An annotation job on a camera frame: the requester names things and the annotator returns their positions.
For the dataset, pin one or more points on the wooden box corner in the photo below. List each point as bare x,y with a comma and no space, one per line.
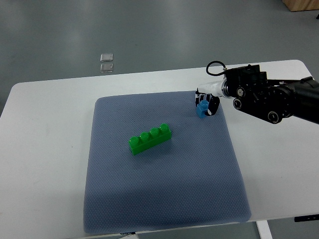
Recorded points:
301,5

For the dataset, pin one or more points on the long green block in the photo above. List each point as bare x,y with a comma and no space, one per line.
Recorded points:
149,139

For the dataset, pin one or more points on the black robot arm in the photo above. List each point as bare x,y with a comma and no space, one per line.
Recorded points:
256,95

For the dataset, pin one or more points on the upper metal floor plate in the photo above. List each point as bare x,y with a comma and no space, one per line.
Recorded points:
106,57

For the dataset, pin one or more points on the blue grey mesh mat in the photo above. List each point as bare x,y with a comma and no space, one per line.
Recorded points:
192,179

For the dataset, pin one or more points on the black table control panel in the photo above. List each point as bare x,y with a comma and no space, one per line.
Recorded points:
306,218

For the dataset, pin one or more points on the small blue block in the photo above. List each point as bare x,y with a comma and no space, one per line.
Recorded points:
202,108

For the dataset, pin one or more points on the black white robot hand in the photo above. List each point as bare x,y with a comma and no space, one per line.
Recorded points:
211,92

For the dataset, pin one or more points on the white table leg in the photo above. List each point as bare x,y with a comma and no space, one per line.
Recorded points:
263,229

